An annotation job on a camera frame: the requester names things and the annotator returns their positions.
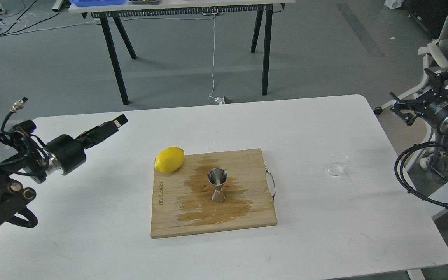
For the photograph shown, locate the background white table black legs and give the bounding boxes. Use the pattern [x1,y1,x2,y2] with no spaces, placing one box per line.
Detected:
[68,0,294,105]

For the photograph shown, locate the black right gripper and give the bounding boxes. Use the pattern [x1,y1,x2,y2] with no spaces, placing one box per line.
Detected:
[390,68,448,135]

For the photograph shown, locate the white hanging cable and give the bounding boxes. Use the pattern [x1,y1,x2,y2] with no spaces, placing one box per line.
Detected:
[208,14,228,105]

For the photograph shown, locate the blue plastic tray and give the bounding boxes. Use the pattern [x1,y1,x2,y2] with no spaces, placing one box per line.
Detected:
[69,0,126,7]

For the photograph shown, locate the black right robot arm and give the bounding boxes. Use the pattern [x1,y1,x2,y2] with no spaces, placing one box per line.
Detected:
[391,68,448,210]

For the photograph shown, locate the bamboo cutting board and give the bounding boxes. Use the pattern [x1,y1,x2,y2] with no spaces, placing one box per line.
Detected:
[150,148,278,238]

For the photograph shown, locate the small clear glass cup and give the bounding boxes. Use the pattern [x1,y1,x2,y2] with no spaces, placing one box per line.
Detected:
[326,153,350,177]

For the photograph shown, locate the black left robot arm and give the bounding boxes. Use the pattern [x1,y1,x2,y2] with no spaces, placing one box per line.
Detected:
[0,97,128,228]

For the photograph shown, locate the yellow lemon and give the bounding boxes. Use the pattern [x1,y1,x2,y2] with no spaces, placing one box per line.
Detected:
[154,147,185,173]

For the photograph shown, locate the steel double jigger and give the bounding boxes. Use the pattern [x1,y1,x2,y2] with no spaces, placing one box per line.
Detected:
[207,168,228,203]

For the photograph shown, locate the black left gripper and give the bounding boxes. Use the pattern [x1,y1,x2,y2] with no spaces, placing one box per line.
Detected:
[45,114,128,175]

